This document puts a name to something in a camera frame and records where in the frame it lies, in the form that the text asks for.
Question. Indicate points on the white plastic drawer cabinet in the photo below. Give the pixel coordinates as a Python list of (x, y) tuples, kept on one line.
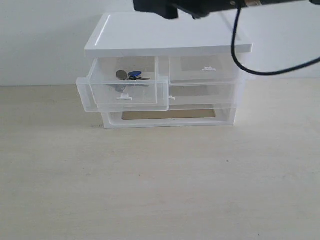
[(136, 34)]

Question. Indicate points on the key bunch with blue fob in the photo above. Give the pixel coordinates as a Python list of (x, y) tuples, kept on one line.
[(124, 76)]

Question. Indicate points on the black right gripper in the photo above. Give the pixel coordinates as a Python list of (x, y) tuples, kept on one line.
[(169, 9)]

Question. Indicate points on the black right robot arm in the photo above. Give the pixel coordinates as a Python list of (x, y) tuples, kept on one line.
[(255, 3)]

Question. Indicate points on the clear wide drawer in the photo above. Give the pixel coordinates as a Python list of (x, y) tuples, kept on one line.
[(157, 95)]

